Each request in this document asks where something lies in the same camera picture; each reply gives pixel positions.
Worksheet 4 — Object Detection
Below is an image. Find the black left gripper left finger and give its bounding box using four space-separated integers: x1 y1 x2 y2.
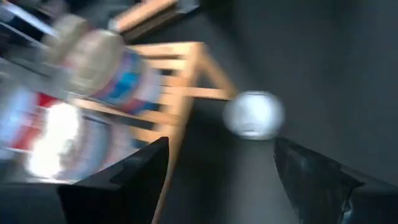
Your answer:
57 136 171 224

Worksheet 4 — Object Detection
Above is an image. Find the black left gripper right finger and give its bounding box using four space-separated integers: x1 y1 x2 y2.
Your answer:
274 136 364 224

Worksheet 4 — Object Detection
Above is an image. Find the blue red label seafood can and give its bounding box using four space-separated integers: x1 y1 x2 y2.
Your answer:
60 28 163 115
41 13 91 67
24 101 139 184

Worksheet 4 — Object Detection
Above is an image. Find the wooden slatted shelf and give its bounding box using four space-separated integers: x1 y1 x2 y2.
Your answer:
71 0 239 224

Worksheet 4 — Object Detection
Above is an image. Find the wooden table side plank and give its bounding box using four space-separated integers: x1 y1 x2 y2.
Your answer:
108 0 200 43

